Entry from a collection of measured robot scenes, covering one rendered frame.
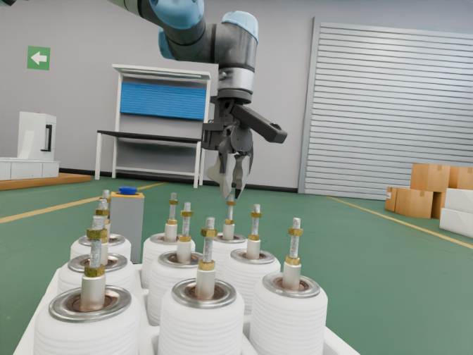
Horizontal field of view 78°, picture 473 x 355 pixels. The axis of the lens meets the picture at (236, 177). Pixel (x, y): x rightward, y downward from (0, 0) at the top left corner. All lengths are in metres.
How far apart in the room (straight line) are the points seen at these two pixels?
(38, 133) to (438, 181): 4.49
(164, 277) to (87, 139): 5.58
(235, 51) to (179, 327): 0.48
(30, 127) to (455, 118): 6.41
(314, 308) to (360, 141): 5.30
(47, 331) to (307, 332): 0.27
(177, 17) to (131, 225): 0.44
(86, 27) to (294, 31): 3.67
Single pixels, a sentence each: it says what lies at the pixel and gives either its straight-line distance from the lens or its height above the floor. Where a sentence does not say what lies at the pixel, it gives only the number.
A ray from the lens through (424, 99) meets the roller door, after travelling 6.21.
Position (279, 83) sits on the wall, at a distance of 5.53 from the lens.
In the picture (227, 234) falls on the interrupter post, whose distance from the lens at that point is 0.61.
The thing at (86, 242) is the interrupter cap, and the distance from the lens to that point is 0.56.
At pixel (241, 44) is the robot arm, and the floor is 0.63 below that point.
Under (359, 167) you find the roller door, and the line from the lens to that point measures 5.60.
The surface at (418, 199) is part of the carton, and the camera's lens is 3.82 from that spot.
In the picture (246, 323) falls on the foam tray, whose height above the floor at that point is 0.18.
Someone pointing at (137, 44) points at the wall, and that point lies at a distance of 5.99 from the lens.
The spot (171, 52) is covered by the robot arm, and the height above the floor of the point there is 0.61.
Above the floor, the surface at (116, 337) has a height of 0.24.
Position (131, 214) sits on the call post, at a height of 0.27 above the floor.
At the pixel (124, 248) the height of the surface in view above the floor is 0.24.
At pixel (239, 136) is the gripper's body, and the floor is 0.46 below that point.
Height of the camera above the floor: 0.40
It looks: 2 degrees down
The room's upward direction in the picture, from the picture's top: 5 degrees clockwise
